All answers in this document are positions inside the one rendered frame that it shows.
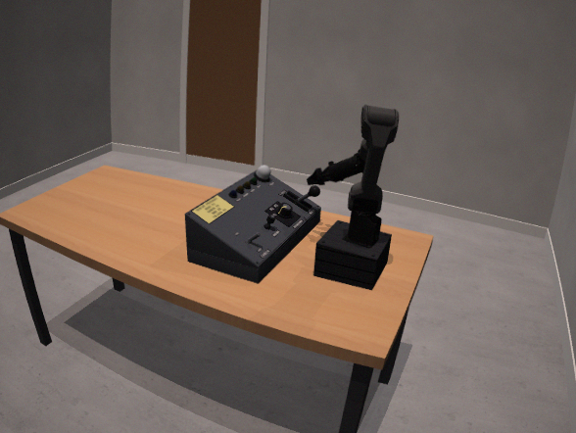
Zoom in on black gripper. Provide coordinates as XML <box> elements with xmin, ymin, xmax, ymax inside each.
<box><xmin>307</xmin><ymin>162</ymin><xmax>347</xmax><ymax>185</ymax></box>

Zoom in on black control console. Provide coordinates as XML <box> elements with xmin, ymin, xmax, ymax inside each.
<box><xmin>185</xmin><ymin>166</ymin><xmax>321</xmax><ymax>283</ymax></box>

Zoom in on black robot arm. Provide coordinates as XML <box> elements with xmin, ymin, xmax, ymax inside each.
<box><xmin>339</xmin><ymin>105</ymin><xmax>399</xmax><ymax>249</ymax></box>

